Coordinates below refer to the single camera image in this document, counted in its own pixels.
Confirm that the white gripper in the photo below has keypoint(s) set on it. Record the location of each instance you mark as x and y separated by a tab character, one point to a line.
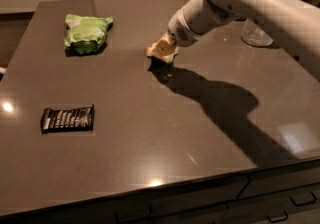
177	32

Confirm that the yellow sponge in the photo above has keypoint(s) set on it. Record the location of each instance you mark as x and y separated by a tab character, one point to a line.
162	51

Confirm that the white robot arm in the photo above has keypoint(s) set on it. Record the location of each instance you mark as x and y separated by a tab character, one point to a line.
292	24

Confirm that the black rxbar chocolate wrapper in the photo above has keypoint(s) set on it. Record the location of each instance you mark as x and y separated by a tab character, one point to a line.
70	120

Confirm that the green chip bag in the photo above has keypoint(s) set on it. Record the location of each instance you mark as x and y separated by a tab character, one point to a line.
86	34

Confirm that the clear plastic measuring cup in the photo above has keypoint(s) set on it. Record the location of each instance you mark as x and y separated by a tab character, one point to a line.
254	36

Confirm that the dark drawer handle left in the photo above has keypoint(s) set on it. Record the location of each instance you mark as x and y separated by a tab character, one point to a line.
132	213

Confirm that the dark drawer handle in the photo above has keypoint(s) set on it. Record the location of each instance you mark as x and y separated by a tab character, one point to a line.
132	213
277	218
304	199

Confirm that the dark drawer handle lower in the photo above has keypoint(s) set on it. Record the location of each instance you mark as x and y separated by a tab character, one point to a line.
277	218

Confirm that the dark drawer handle right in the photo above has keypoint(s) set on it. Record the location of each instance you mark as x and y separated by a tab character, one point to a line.
304	199

